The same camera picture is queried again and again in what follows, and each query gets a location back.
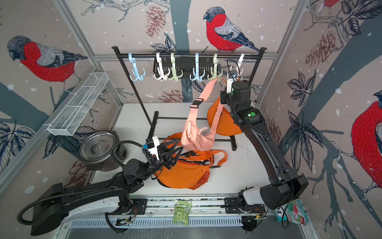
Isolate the white hook right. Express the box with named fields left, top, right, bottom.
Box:
left=236, top=53, right=245, bottom=77

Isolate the orange sling bag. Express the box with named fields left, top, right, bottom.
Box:
left=207, top=97, right=242, bottom=136

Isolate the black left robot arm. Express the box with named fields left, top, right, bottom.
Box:
left=17, top=140, right=184, bottom=236

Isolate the white hook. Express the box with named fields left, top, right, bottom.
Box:
left=153, top=52, right=170, bottom=81
left=236, top=53, right=245, bottom=77

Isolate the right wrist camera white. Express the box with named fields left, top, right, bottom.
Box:
left=226, top=70, right=238, bottom=94

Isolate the white hook left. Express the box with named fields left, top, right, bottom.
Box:
left=153, top=52, right=170, bottom=81

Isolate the green snack packet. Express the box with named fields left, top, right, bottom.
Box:
left=173, top=200, right=192, bottom=227

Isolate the orange crossbody bag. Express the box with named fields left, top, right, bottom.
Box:
left=164, top=132, right=227, bottom=169

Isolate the white wire mesh basket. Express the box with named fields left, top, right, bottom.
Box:
left=47, top=72, right=109, bottom=136

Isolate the light green hook left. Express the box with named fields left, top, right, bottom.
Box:
left=168, top=52, right=184, bottom=82

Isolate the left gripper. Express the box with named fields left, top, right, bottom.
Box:
left=139, top=140, right=181, bottom=182

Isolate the light green hook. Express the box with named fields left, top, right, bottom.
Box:
left=168, top=52, right=184, bottom=82
left=208, top=53, right=222, bottom=80

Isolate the black metal garment rack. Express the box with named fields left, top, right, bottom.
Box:
left=112, top=46, right=267, bottom=151

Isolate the pink waist bag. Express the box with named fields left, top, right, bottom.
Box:
left=180, top=77, right=227, bottom=151

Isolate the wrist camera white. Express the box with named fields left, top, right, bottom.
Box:
left=226, top=70, right=238, bottom=94
left=143, top=136, right=160, bottom=160

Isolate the light green hook right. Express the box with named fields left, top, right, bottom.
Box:
left=208, top=53, right=222, bottom=80

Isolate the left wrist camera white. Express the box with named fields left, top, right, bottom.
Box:
left=143, top=136, right=160, bottom=160

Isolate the light blue hook left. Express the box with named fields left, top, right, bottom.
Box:
left=128, top=53, right=146, bottom=82

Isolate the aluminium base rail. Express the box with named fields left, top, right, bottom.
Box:
left=62, top=194, right=267, bottom=233

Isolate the light blue hook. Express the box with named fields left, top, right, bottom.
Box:
left=189, top=53, right=206, bottom=82
left=128, top=53, right=146, bottom=82

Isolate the light blue hook right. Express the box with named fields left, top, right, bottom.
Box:
left=189, top=53, right=206, bottom=82

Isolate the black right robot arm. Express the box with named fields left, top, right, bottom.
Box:
left=220, top=79, right=308, bottom=212

